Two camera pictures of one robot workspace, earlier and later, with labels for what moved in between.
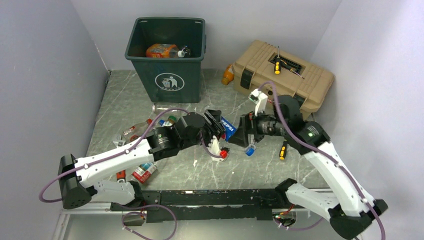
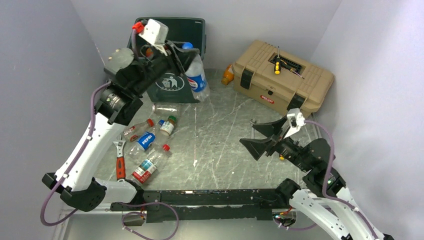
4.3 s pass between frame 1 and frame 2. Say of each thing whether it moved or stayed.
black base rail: stayed
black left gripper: moved
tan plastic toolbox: stayed
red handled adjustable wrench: stayed
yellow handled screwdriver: stayed
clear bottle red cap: stayed
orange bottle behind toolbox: stayed
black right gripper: moved
